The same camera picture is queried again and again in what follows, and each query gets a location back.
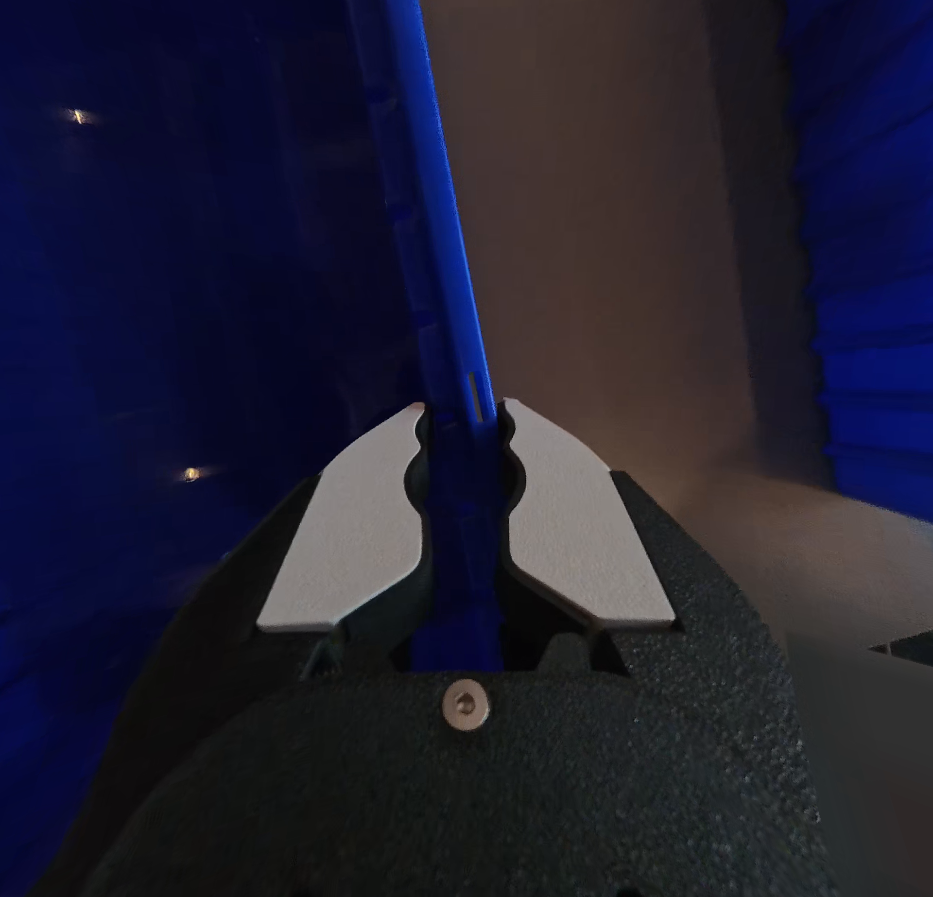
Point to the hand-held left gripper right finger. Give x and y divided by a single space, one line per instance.
583 547

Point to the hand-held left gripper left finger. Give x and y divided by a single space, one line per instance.
350 540

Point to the blue plastic bin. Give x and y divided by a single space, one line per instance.
146 292
875 255

